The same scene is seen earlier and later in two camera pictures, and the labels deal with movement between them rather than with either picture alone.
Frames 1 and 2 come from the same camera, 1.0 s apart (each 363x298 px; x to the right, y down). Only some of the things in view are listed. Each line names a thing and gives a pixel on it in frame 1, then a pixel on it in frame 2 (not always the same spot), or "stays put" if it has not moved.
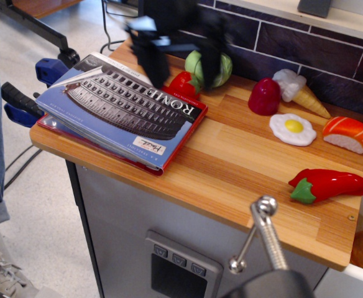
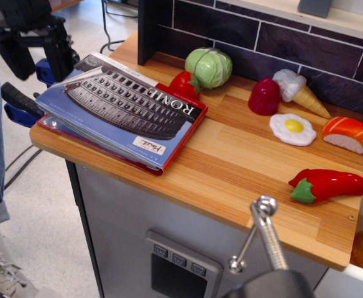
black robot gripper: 182,23 → 18,24
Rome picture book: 113,109 stays put
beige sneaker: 0,273 stays put
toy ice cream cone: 293,87 stays put
